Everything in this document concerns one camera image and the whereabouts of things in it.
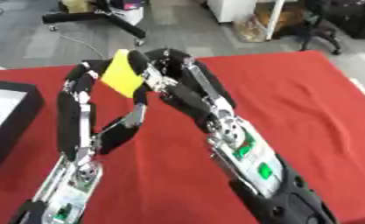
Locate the black office chair base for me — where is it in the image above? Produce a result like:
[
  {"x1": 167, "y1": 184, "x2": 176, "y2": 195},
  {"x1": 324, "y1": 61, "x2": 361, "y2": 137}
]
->
[{"x1": 39, "y1": 0, "x2": 149, "y2": 47}]

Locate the black box white inside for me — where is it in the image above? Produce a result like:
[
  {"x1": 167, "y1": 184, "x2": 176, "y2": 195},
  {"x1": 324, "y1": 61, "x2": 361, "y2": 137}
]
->
[{"x1": 0, "y1": 79, "x2": 46, "y2": 183}]

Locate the yellow square block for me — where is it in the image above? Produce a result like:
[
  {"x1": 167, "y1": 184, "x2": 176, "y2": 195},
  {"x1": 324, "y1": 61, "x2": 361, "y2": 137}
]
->
[{"x1": 99, "y1": 48, "x2": 145, "y2": 99}]

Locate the black chair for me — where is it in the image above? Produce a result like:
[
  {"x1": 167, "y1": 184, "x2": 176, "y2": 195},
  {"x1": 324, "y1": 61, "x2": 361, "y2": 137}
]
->
[{"x1": 295, "y1": 0, "x2": 345, "y2": 56}]

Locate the white pole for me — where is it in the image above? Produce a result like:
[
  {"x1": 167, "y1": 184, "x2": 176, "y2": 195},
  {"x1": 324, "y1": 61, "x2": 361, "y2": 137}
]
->
[{"x1": 263, "y1": 0, "x2": 288, "y2": 41}]

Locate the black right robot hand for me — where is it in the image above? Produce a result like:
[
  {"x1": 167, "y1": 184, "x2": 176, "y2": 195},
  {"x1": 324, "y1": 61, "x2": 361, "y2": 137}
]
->
[{"x1": 144, "y1": 47, "x2": 237, "y2": 134}]

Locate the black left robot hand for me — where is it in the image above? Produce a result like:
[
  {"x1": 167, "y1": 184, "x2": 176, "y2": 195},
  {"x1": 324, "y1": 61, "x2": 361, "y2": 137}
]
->
[{"x1": 54, "y1": 50, "x2": 151, "y2": 162}]

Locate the clear plastic bag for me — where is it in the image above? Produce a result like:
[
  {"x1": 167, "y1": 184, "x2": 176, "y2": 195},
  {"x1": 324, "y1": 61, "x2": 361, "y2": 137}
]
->
[{"x1": 232, "y1": 12, "x2": 270, "y2": 43}]

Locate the white cabinet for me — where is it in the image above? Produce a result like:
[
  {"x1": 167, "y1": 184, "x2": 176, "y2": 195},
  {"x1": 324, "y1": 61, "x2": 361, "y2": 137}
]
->
[{"x1": 205, "y1": 0, "x2": 259, "y2": 25}]

